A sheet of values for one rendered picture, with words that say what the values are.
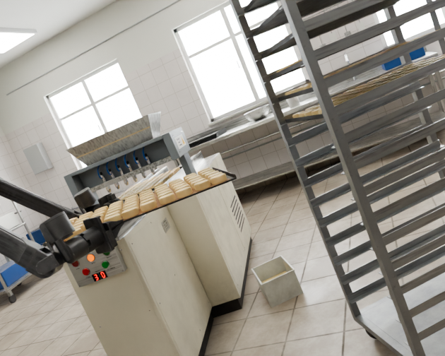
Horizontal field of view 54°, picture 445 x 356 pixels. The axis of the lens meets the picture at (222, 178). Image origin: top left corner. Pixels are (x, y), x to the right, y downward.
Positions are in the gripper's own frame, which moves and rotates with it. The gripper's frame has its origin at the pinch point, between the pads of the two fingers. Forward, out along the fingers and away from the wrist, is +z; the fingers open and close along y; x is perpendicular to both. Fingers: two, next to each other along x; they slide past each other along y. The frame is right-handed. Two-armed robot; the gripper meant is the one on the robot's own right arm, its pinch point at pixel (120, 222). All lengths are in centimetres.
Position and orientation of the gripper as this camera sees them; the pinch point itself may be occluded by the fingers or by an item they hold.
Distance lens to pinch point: 128.8
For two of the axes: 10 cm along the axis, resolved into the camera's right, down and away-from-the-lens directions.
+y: -3.6, -9.2, -1.4
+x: -7.8, 2.1, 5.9
